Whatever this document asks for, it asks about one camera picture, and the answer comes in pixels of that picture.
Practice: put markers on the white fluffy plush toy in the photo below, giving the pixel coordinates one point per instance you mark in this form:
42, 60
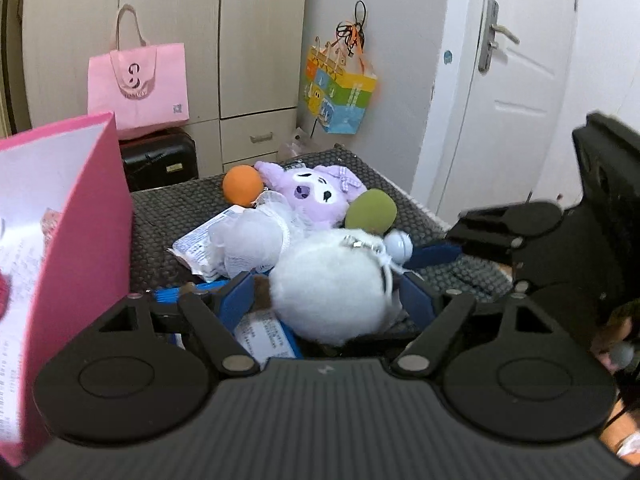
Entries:
330, 290

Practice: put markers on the orange foam ball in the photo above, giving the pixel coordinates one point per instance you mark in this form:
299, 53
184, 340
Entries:
242, 185

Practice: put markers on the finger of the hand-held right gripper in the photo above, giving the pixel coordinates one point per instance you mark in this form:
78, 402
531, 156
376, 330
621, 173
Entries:
435, 255
515, 217

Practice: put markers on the pale blue small ball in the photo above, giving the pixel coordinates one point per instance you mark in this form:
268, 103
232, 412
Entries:
398, 246

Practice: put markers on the black suitcase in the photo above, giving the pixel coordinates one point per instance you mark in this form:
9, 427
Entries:
157, 160

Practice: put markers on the blue white plastic packet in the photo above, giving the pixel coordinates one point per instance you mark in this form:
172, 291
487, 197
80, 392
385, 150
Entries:
197, 247

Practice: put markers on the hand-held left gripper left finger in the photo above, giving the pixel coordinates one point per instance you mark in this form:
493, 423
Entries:
239, 296

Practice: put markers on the purple plush toy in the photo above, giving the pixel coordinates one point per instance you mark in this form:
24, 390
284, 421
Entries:
315, 190

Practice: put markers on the white door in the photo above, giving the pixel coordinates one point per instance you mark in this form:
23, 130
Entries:
520, 85

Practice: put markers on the beige wardrobe drawer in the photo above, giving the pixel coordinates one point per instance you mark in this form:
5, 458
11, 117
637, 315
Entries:
257, 137

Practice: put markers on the olive green makeup sponge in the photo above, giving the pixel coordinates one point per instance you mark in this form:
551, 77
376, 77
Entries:
370, 210

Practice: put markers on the white printed paper sheet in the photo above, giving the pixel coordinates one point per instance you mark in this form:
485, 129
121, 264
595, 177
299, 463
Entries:
20, 320

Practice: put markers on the person's right hand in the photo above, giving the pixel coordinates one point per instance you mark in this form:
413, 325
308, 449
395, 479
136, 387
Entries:
612, 332

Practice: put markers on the blue round wall sticker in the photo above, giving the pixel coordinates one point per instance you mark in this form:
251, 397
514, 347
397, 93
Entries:
448, 57

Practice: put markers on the translucent plastic bag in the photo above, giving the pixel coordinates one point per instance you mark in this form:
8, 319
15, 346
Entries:
297, 145

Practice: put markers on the pink cardboard box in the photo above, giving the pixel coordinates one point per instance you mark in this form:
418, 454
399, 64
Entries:
85, 240

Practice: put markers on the colourful paper gift bag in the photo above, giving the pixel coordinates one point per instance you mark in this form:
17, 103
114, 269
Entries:
340, 92

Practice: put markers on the pink tote bag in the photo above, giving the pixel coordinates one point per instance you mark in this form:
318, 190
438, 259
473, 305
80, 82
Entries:
140, 85

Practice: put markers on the beige wardrobe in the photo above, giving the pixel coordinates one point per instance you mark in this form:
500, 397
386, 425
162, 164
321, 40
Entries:
255, 35

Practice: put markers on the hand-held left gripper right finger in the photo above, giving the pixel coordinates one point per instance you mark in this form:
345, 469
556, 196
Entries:
417, 300

